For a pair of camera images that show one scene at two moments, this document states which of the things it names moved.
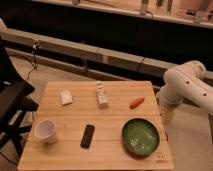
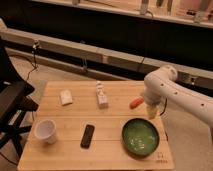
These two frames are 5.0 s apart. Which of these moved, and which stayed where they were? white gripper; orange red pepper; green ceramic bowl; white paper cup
Moved: white gripper
Stayed: white paper cup; green ceramic bowl; orange red pepper
